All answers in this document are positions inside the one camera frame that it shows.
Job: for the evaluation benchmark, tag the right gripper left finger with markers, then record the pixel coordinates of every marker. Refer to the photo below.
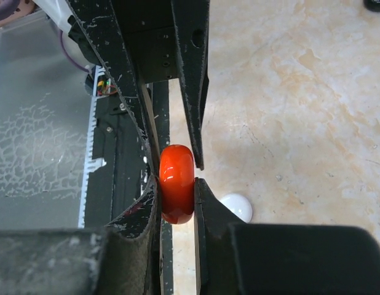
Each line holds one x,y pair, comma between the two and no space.
122,257

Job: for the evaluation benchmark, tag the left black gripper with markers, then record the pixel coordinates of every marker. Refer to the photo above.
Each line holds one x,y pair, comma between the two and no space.
135,42

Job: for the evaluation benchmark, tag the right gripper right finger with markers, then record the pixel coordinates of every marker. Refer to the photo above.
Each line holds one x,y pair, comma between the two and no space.
234,257

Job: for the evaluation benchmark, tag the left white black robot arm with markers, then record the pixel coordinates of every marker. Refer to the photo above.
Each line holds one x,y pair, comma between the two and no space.
59,15

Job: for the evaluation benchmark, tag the white slotted cable duct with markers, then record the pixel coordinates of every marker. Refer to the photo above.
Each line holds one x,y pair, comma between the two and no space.
90,164

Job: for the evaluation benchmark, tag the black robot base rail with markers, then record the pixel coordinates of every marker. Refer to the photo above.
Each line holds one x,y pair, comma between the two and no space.
115,187

